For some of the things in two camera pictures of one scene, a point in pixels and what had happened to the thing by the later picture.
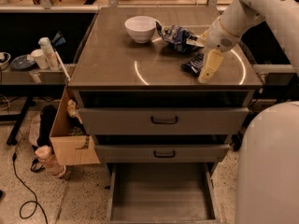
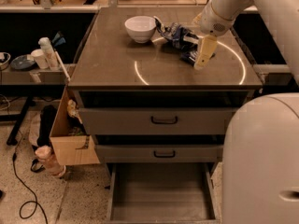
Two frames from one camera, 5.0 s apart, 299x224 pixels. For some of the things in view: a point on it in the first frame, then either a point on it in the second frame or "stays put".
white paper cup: [40, 57] stays put
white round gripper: [219, 37] -> [214, 21]
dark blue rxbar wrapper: [193, 66] -> [190, 55]
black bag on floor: [48, 119] stays put
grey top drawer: [163, 120] stays put
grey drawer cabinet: [158, 128] stays put
